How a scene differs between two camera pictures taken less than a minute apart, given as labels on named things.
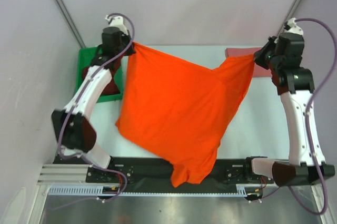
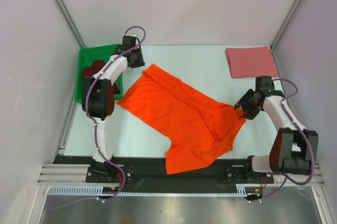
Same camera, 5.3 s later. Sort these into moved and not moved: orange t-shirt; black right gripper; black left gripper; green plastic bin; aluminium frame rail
Moved: black left gripper; black right gripper; orange t-shirt
Not moved: green plastic bin; aluminium frame rail
